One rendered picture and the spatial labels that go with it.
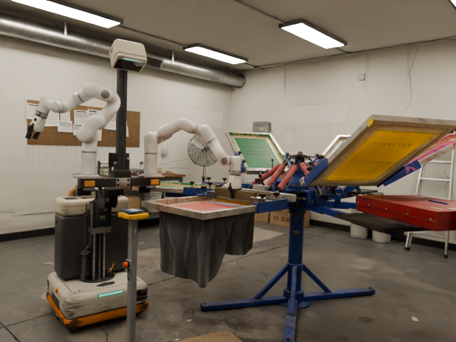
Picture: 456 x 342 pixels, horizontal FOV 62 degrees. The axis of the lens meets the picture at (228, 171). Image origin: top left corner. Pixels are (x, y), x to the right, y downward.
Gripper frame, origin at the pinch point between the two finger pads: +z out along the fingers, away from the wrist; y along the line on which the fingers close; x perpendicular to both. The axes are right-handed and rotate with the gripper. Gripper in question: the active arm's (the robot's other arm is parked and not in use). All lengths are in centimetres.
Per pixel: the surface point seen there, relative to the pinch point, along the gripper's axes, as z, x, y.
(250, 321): 101, -2, -26
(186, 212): 4, 16, 59
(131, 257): 32, -10, 78
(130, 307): 62, -10, 78
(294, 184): -5, 1, -77
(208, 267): 38, 20, 45
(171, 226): 17, -8, 50
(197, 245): 25, 15, 49
